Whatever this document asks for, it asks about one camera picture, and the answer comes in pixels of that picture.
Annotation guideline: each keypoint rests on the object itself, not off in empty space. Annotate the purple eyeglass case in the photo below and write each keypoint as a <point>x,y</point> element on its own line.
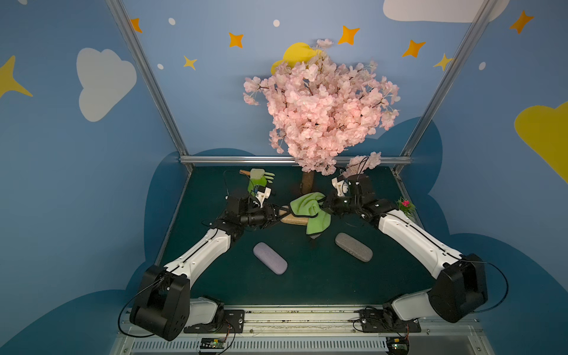
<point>272,260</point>

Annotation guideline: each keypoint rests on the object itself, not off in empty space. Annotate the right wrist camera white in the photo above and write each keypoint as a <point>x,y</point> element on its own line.
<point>341,185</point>

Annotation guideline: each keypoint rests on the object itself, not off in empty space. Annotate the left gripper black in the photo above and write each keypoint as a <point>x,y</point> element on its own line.
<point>270,213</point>

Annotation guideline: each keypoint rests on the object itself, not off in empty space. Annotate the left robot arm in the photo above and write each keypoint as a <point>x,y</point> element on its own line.
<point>163,305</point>

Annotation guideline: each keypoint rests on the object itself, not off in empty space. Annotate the green black work glove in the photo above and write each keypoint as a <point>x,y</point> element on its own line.
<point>253,183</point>

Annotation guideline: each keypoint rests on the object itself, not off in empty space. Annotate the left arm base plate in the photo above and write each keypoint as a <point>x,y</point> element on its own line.
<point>232,319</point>

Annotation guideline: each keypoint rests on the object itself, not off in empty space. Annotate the pink cherry blossom tree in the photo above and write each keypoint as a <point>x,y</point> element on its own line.
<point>320,108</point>

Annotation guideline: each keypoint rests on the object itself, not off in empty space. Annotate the right aluminium frame post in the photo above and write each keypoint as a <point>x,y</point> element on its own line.
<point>475,31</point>

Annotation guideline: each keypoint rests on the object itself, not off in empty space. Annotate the aluminium frame post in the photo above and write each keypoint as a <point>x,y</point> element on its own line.
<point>475,31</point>
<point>120,15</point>

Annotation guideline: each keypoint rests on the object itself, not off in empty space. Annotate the left aluminium frame post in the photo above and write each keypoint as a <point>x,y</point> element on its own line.
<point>120,15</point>

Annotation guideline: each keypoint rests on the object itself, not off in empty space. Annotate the small pink flower pot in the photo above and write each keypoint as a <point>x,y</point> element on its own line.
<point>406,206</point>

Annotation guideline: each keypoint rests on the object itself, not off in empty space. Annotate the left controller board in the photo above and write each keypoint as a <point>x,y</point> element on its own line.
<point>212,344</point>

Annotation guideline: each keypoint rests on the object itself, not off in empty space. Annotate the controller board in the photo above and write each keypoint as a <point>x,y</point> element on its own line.
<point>397,346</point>
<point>212,344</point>

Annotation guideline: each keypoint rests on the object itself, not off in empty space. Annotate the grey eyeglass case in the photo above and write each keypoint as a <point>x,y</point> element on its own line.
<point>354,247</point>

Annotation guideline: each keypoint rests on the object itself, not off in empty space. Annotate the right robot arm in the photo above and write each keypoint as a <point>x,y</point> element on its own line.
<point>460,280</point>

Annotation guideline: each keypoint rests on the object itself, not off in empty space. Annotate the tan eyeglass case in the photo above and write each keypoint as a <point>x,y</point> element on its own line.
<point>288,218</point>

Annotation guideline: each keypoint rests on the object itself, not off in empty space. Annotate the green grey microfiber cloth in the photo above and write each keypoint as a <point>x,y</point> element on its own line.
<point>308,206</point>

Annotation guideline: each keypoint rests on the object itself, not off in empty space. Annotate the right controller board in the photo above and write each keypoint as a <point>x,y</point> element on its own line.
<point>397,346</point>

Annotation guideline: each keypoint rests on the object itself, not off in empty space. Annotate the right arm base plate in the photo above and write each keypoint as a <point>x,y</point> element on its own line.
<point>374,320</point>

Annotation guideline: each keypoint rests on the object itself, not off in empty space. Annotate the back aluminium frame bar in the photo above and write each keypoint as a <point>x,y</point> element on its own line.
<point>273,160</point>

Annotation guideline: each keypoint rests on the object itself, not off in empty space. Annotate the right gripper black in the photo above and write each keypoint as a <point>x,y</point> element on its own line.
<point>334,203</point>

